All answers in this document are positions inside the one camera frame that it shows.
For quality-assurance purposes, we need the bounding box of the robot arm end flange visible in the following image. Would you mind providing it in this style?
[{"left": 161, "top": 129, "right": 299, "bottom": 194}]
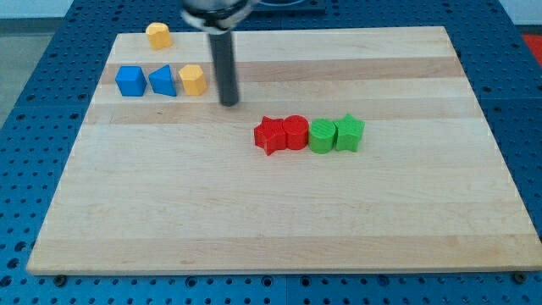
[{"left": 180, "top": 0, "right": 259, "bottom": 35}]

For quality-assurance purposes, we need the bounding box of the blue triangle block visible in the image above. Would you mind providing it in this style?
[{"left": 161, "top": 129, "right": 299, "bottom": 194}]
[{"left": 148, "top": 64, "right": 177, "bottom": 97}]

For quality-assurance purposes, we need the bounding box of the red star block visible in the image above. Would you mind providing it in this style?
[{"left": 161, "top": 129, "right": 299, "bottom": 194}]
[{"left": 253, "top": 116, "right": 286, "bottom": 156}]

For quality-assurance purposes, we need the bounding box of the red cylinder block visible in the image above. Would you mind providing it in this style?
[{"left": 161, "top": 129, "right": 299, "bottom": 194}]
[{"left": 283, "top": 115, "right": 309, "bottom": 150}]

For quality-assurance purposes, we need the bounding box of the green cylinder block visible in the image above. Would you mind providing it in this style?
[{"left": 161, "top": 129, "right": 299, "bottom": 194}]
[{"left": 308, "top": 119, "right": 337, "bottom": 154}]

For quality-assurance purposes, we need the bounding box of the green star block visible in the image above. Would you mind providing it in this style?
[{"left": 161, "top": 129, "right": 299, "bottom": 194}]
[{"left": 334, "top": 114, "right": 365, "bottom": 152}]

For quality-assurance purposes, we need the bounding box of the yellow hexagon block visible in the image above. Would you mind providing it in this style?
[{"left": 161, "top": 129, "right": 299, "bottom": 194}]
[{"left": 178, "top": 64, "right": 207, "bottom": 96}]

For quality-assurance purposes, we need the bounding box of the wooden board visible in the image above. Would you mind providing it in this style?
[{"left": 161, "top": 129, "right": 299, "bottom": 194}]
[{"left": 27, "top": 26, "right": 541, "bottom": 275}]

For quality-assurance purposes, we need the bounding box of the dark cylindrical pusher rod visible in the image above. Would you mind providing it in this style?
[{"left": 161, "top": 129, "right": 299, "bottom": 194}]
[{"left": 208, "top": 31, "right": 240, "bottom": 107}]

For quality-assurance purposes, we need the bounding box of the blue cube block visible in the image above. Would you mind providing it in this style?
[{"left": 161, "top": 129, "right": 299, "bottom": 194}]
[{"left": 115, "top": 65, "right": 147, "bottom": 97}]

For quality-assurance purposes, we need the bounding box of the yellow heart block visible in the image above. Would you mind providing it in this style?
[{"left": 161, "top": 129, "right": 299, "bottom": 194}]
[{"left": 146, "top": 22, "right": 173, "bottom": 50}]

